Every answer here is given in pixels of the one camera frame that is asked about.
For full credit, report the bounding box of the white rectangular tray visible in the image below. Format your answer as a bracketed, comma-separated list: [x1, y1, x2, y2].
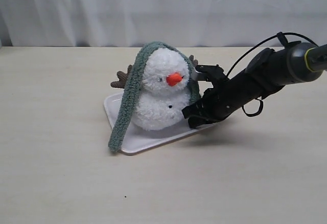
[103, 93, 216, 155]

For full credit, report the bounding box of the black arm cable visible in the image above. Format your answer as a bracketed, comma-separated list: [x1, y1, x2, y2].
[226, 31, 320, 117]

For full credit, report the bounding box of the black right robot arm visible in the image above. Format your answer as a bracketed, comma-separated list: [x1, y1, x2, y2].
[182, 41, 326, 128]

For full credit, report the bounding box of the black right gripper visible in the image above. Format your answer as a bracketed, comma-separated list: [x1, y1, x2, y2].
[182, 77, 258, 128]

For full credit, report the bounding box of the white backdrop curtain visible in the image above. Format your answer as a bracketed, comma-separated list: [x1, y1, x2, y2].
[1, 0, 326, 47]

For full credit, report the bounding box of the green fleece scarf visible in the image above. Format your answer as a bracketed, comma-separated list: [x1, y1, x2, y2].
[107, 41, 201, 154]

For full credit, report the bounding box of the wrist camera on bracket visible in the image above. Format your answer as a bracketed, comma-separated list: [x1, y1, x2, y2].
[191, 64, 227, 82]

